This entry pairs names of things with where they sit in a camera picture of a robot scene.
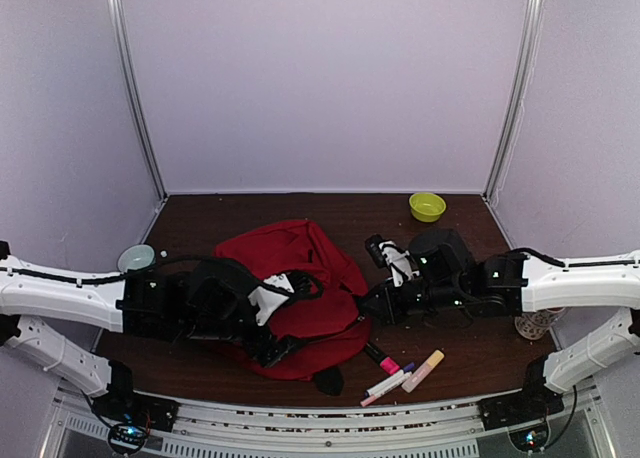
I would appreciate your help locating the pale celadon ceramic bowl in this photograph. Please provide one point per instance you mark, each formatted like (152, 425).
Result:
(136, 257)

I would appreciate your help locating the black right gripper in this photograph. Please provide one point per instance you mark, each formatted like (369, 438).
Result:
(389, 311)

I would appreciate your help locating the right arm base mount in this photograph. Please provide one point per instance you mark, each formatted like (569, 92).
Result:
(533, 402)

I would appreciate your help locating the red student backpack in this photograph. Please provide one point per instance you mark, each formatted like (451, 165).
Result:
(331, 327)

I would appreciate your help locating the black pink highlighter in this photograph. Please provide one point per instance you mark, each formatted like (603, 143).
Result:
(382, 359)

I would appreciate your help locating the left aluminium corner post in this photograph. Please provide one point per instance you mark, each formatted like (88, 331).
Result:
(118, 20)

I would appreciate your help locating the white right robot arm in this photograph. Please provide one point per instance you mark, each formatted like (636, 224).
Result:
(437, 271)

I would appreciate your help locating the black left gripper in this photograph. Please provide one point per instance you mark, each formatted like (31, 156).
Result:
(268, 357)

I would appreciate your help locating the aluminium front rail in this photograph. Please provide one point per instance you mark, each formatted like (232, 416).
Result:
(450, 428)

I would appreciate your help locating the right aluminium corner post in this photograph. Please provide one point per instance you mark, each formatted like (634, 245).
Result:
(524, 68)

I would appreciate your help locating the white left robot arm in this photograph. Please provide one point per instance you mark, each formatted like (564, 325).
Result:
(182, 298)

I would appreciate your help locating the aluminium corner post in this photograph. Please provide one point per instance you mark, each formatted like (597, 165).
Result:
(524, 68)
(118, 20)

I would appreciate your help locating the pastel yellow pink highlighter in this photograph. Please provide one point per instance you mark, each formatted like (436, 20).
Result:
(423, 371)

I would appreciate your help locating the purple capped white marker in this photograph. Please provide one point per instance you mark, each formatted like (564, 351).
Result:
(391, 379)

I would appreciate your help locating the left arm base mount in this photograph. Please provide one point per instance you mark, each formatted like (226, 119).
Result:
(121, 403)

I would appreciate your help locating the patterned mug orange inside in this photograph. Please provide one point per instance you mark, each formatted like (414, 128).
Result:
(533, 326)

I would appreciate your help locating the yellow green plastic bowl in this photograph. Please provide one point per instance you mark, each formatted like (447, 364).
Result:
(427, 207)

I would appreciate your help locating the pink capped white marker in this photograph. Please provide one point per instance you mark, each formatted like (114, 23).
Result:
(398, 381)

